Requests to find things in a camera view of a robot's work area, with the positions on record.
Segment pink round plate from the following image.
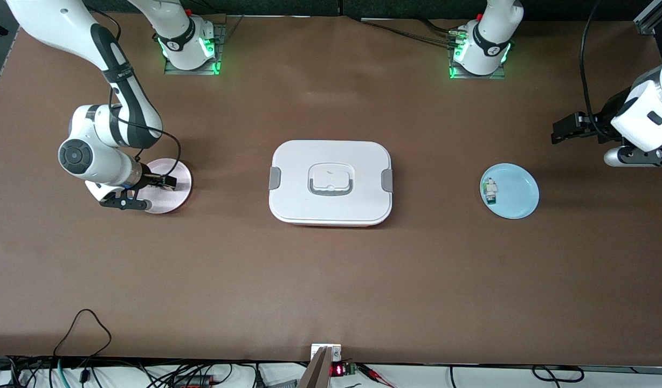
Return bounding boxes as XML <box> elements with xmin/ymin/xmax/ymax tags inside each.
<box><xmin>142</xmin><ymin>158</ymin><xmax>192</xmax><ymax>214</ymax></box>

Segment light blue round plate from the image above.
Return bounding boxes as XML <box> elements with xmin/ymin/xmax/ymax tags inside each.
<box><xmin>480</xmin><ymin>163</ymin><xmax>540</xmax><ymax>220</ymax></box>

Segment red black clip leads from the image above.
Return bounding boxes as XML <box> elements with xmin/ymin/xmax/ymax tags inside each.
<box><xmin>358</xmin><ymin>364</ymin><xmax>396</xmax><ymax>387</ymax></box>

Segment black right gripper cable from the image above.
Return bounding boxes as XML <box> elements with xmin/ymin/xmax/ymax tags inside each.
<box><xmin>109</xmin><ymin>89</ymin><xmax>182</xmax><ymax>178</ymax></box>

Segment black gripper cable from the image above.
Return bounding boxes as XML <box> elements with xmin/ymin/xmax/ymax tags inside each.
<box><xmin>109</xmin><ymin>89</ymin><xmax>182</xmax><ymax>178</ymax></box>
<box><xmin>579</xmin><ymin>0</ymin><xmax>615</xmax><ymax>138</ymax></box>

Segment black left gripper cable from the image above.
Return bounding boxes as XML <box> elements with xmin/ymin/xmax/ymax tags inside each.
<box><xmin>579</xmin><ymin>0</ymin><xmax>615</xmax><ymax>138</ymax></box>

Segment aluminium frame post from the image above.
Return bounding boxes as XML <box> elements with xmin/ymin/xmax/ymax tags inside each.
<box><xmin>635</xmin><ymin>0</ymin><xmax>662</xmax><ymax>36</ymax></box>

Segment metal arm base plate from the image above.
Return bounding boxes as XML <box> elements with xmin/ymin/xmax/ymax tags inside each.
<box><xmin>449</xmin><ymin>30</ymin><xmax>507</xmax><ymax>80</ymax></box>
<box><xmin>164</xmin><ymin>22</ymin><xmax>226</xmax><ymax>76</ymax></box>

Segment thin black looped cable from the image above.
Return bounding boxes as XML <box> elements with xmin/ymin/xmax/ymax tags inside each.
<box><xmin>53</xmin><ymin>309</ymin><xmax>112</xmax><ymax>359</ymax></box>

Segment white lunch box grey handle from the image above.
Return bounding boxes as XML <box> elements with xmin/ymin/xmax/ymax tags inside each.
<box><xmin>268</xmin><ymin>140</ymin><xmax>394</xmax><ymax>227</ymax></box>

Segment black arm base cables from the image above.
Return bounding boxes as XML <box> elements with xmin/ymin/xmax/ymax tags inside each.
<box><xmin>358</xmin><ymin>16</ymin><xmax>469</xmax><ymax>49</ymax></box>

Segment tangled black cable bundle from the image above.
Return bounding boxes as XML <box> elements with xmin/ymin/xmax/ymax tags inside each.
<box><xmin>0</xmin><ymin>356</ymin><xmax>256</xmax><ymax>388</ymax></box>

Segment small white mount bracket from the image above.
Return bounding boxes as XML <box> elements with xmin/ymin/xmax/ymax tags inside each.
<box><xmin>311</xmin><ymin>344</ymin><xmax>342</xmax><ymax>363</ymax></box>

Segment aluminium camera mount bar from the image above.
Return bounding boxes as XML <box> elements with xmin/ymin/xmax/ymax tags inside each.
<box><xmin>296</xmin><ymin>346</ymin><xmax>332</xmax><ymax>388</ymax></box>

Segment black coiled cable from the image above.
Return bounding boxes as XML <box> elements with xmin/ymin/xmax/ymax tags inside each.
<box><xmin>530</xmin><ymin>365</ymin><xmax>585</xmax><ymax>383</ymax></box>

